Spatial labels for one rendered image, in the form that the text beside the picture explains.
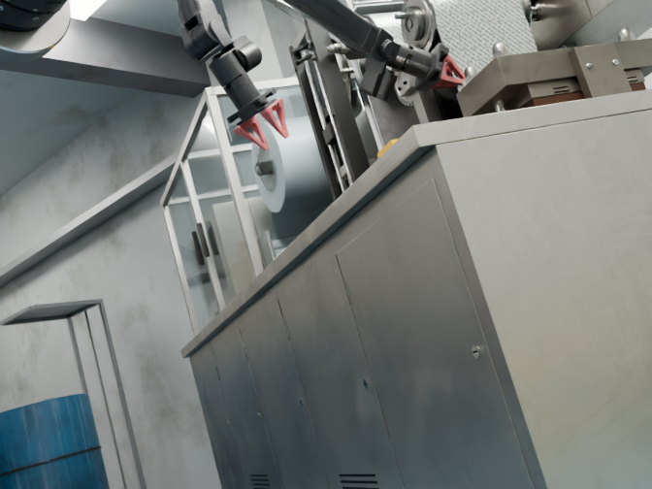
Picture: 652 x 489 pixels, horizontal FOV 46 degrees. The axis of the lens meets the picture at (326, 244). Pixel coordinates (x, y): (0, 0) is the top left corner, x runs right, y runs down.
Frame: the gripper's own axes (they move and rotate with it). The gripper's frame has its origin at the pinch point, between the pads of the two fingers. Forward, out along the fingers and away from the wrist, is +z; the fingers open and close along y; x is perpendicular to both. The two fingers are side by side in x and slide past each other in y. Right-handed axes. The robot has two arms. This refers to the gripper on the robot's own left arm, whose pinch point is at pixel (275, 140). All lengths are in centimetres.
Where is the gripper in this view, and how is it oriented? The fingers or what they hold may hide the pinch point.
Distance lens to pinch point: 162.2
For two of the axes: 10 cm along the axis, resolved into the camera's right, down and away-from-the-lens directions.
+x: -4.2, 5.0, -7.6
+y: -7.2, 3.3, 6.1
